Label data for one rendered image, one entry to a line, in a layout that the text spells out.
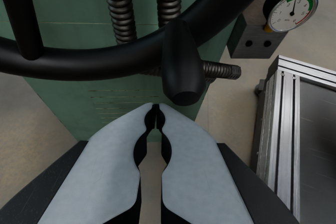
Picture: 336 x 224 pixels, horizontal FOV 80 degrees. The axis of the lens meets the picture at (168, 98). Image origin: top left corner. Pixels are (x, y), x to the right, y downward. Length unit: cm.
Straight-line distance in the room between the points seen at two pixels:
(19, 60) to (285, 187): 67
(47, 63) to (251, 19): 31
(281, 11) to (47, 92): 52
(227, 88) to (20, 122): 96
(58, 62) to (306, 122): 80
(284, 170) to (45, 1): 70
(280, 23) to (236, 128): 68
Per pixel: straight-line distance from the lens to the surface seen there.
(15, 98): 115
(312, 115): 90
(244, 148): 95
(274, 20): 34
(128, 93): 54
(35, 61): 19
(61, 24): 40
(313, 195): 77
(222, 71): 32
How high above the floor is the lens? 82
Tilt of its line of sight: 57 degrees down
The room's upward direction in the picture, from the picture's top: 8 degrees clockwise
